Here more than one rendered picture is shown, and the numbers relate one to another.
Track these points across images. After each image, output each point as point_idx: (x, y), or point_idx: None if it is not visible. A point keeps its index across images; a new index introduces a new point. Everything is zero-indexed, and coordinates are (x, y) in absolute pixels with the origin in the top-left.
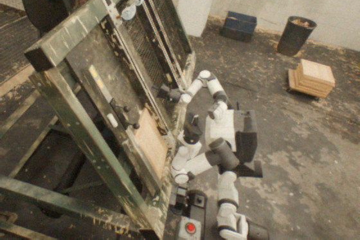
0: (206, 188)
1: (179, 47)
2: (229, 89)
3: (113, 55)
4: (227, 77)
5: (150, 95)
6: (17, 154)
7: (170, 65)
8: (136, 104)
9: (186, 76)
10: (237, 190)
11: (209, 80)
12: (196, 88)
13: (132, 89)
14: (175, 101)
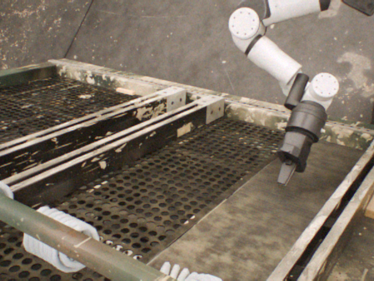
0: (349, 81)
1: (53, 93)
2: (106, 7)
3: None
4: (73, 8)
5: (344, 194)
6: None
7: (158, 120)
8: None
9: (140, 84)
10: (348, 24)
11: (269, 11)
12: (282, 54)
13: (348, 254)
14: (326, 117)
